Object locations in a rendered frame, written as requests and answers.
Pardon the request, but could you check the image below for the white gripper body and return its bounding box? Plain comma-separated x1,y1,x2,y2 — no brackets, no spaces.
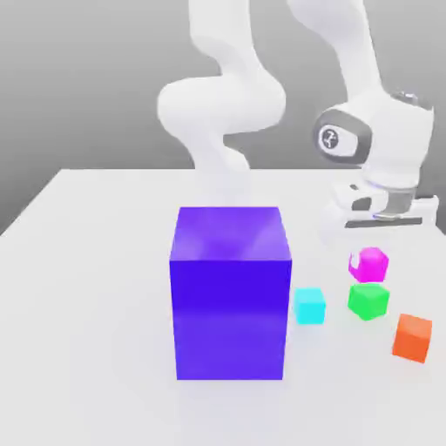
321,195,441,247

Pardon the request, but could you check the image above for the small magenta cube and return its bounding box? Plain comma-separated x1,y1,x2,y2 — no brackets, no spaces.
348,246,390,284

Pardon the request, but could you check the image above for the small green cube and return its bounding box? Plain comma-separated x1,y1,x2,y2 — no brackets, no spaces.
347,282,390,322

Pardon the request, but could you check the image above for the small cyan cube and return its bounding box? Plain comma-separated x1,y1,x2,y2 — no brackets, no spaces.
293,287,328,326

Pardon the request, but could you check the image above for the small orange cube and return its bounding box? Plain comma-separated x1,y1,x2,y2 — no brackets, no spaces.
391,313,434,364

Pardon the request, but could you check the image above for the large purple box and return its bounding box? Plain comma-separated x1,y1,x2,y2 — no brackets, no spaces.
169,206,293,382

